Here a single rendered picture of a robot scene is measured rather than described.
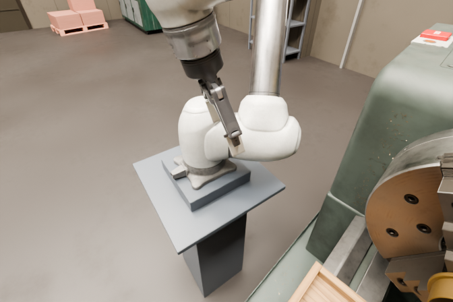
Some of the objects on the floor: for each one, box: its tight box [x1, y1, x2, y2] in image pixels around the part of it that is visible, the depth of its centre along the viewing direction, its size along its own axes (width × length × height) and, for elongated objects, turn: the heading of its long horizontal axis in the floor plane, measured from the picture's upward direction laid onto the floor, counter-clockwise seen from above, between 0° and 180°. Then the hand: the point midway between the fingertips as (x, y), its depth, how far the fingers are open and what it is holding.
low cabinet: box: [116, 0, 163, 35], centre depth 615 cm, size 195×173×75 cm
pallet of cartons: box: [47, 0, 109, 36], centre depth 560 cm, size 119×90×67 cm
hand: (226, 132), depth 55 cm, fingers open, 13 cm apart
